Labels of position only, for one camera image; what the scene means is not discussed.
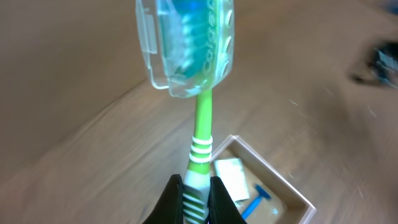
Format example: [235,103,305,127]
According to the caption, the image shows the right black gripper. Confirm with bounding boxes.
[351,40,397,89]

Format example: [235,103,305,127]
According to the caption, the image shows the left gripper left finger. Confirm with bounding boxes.
[143,174,184,224]

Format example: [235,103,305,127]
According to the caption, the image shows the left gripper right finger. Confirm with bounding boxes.
[208,176,247,224]

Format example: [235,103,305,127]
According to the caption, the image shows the green white soap bar packet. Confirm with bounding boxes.
[214,158,249,202]

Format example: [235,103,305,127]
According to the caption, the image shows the blue disposable razor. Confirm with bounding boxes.
[241,184,272,220]

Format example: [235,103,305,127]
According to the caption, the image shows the green white toothbrush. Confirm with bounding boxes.
[136,0,235,223]

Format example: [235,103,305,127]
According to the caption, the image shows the white open cardboard box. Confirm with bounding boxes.
[212,135,317,224]

